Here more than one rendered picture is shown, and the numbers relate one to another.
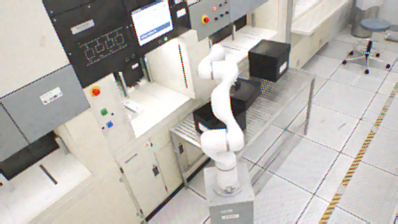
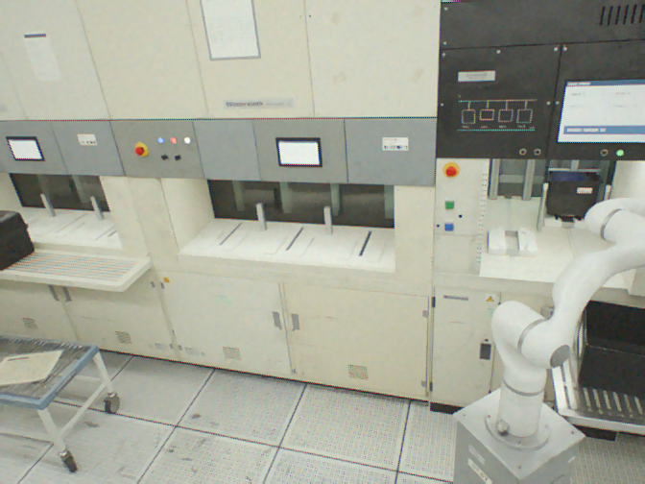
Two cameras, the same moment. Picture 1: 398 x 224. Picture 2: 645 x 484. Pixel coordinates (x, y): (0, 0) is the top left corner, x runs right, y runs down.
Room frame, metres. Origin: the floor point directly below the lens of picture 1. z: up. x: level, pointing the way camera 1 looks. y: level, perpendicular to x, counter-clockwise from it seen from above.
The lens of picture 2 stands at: (0.04, -0.76, 2.05)
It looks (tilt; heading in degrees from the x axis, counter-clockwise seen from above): 28 degrees down; 62
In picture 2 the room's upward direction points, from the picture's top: 5 degrees counter-clockwise
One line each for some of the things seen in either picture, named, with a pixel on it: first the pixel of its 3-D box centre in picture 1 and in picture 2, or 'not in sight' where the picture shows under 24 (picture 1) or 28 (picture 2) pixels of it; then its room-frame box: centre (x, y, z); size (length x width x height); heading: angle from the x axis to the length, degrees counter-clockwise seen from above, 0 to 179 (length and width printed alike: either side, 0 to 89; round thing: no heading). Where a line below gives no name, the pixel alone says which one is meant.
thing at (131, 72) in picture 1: (124, 67); (570, 184); (2.18, 0.58, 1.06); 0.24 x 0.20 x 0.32; 133
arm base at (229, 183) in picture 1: (226, 173); (519, 402); (1.03, -0.10, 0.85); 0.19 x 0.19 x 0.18
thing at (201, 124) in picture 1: (219, 120); (625, 348); (1.52, -0.13, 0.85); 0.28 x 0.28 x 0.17; 35
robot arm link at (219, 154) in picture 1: (218, 148); (519, 343); (1.04, -0.07, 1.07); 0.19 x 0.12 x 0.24; 83
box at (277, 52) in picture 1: (268, 60); not in sight; (2.20, -0.70, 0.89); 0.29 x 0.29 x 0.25; 46
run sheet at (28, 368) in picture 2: not in sight; (24, 367); (-0.43, 1.66, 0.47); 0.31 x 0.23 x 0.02; 154
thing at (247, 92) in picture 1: (237, 91); not in sight; (1.88, -0.34, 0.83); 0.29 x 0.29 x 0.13; 50
